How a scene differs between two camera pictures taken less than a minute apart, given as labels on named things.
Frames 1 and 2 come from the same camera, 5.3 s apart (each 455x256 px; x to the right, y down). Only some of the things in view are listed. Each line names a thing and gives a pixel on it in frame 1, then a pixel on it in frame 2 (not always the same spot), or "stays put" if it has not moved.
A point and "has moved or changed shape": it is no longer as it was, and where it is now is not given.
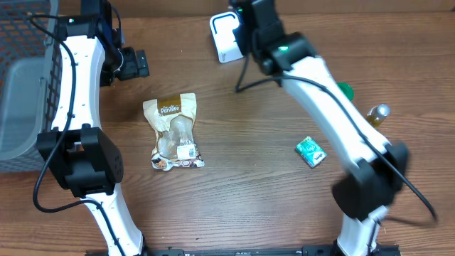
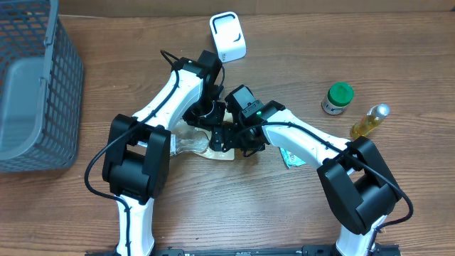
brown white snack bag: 173,118 has moved or changed shape
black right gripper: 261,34 → 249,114
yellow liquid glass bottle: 377,114 stays put
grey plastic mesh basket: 31,75 stays put
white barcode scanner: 222,25 stays put
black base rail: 308,250 stays put
